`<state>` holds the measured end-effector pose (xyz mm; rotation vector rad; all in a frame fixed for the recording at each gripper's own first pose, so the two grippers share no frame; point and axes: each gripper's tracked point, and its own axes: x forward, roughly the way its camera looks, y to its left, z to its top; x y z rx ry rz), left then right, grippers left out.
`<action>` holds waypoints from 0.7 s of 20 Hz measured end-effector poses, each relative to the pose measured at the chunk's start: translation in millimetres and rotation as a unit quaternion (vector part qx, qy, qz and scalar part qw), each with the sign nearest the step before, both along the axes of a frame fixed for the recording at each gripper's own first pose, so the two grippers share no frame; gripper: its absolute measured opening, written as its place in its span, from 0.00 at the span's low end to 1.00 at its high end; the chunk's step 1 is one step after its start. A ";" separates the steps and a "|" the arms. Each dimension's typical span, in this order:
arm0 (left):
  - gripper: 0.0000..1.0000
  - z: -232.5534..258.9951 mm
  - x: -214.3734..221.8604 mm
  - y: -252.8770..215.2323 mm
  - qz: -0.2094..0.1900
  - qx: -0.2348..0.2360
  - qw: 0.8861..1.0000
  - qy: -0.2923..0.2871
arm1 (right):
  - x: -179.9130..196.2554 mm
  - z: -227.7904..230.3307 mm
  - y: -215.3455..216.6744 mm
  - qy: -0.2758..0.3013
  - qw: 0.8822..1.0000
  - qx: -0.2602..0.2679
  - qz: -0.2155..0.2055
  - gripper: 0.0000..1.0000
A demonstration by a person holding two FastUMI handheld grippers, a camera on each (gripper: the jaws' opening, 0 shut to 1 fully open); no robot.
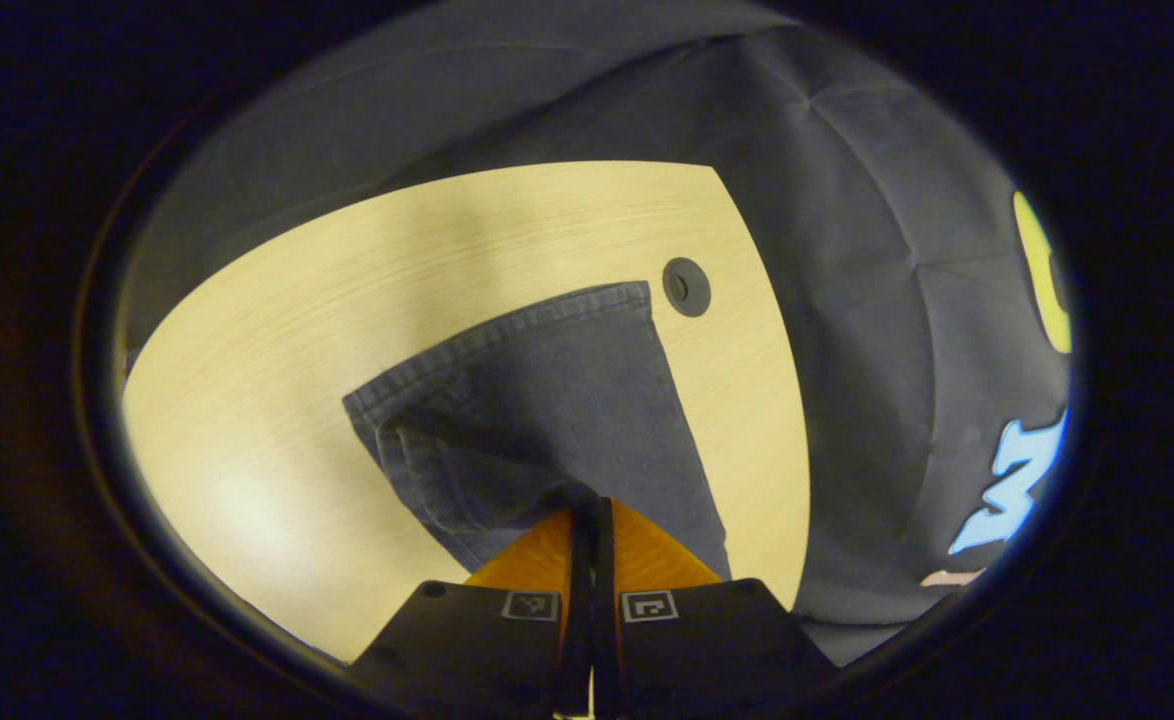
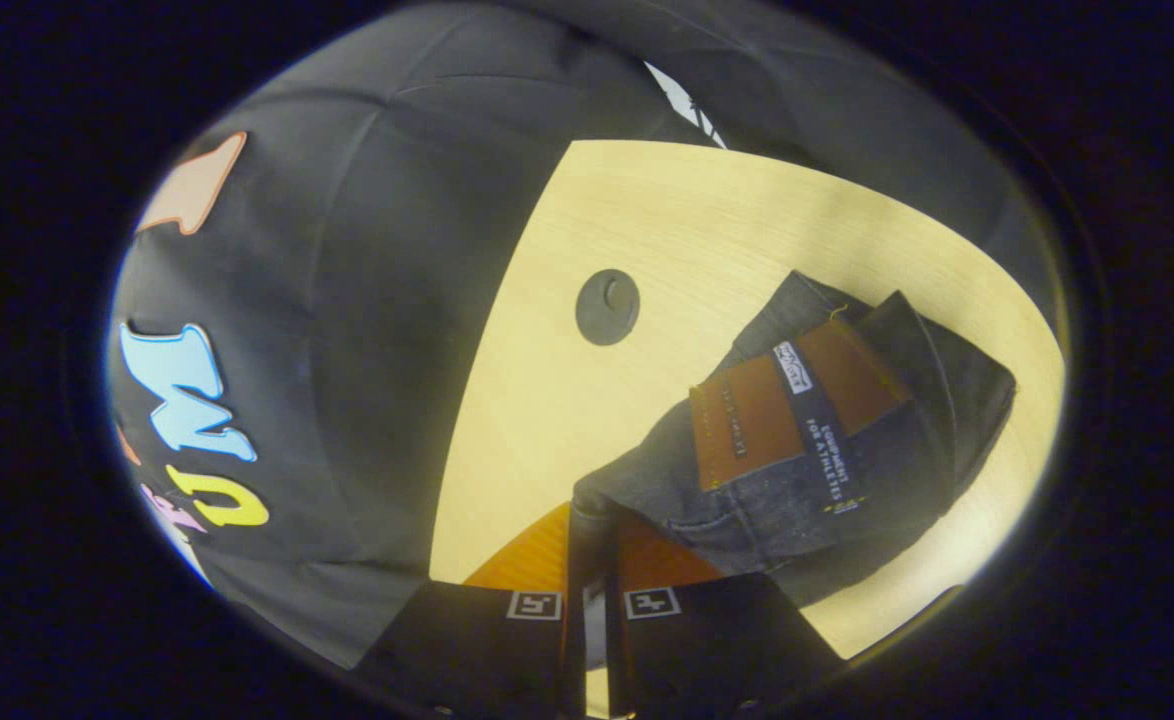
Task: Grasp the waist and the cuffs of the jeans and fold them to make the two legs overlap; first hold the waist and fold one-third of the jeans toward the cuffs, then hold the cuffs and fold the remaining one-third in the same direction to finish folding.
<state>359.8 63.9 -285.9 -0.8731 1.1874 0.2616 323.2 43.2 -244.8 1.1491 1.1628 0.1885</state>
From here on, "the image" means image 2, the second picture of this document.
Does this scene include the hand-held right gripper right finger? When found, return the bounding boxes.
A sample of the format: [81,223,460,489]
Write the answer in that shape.
[592,505,848,720]

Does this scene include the black round table grommet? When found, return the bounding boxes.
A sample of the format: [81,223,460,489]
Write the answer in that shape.
[575,268,641,347]

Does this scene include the dark denim jeans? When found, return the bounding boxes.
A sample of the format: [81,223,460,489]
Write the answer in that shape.
[573,270,1018,607]

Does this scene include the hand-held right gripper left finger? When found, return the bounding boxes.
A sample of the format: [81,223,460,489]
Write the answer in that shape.
[355,500,595,720]

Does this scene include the black backdrop cloth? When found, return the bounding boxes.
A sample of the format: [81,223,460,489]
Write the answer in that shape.
[107,0,1060,671]

